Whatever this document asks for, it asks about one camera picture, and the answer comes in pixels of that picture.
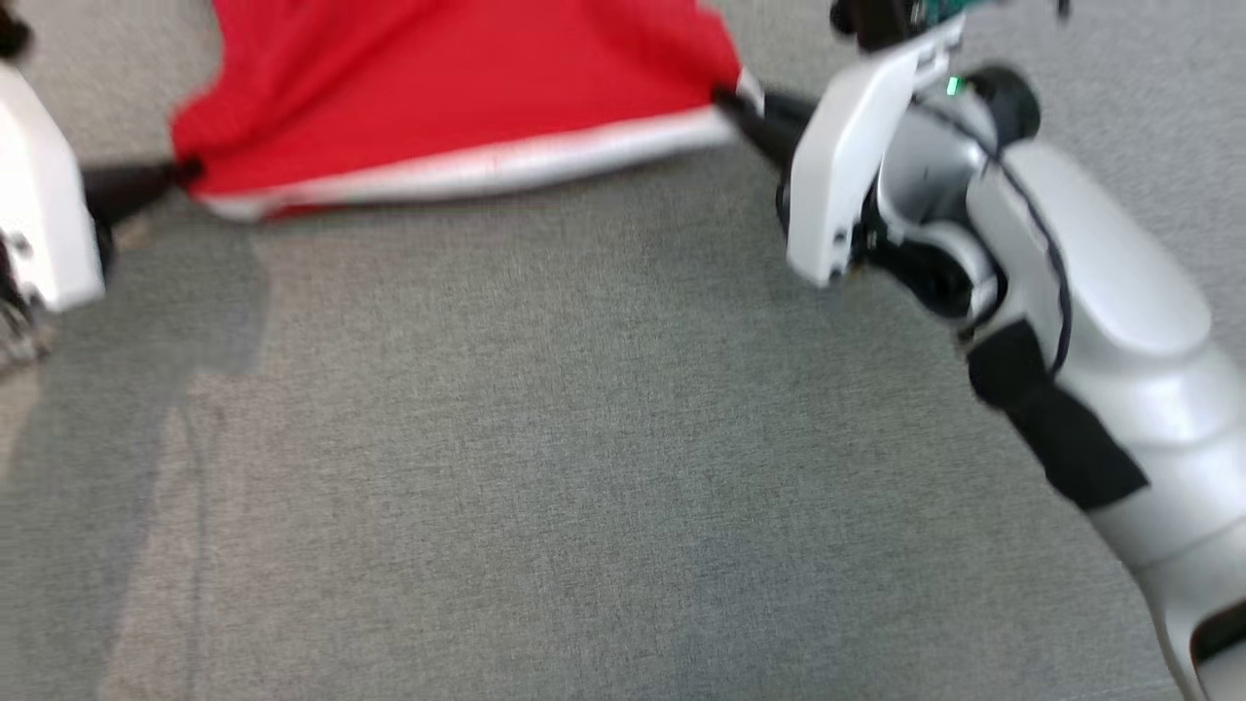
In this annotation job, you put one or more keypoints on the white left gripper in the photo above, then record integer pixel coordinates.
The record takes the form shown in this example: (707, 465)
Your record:
(49, 214)

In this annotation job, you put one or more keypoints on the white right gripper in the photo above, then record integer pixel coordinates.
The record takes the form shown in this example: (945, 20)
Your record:
(837, 175)

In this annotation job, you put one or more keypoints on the plain red white-trimmed garment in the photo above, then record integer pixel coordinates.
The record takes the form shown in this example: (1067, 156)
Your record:
(438, 88)

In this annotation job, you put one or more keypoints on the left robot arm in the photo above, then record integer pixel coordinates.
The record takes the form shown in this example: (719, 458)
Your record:
(15, 331)

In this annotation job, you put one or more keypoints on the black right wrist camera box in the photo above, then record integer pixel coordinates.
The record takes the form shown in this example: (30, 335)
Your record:
(881, 19)

